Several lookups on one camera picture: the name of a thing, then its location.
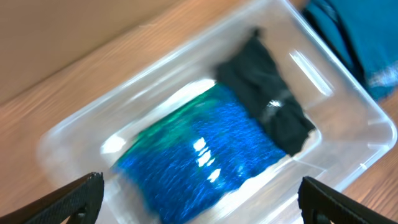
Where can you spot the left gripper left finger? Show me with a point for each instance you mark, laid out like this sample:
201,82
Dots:
77,202

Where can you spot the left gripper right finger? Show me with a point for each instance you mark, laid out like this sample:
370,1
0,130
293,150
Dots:
320,203

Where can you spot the blue green sequin cloth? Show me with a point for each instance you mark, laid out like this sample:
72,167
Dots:
187,161

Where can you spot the black cloth with grey band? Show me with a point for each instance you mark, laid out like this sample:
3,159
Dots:
252,74

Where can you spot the clear plastic storage bin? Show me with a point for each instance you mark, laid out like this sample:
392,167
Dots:
352,131

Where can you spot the folded blue denim jeans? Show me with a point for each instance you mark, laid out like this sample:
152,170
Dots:
363,35

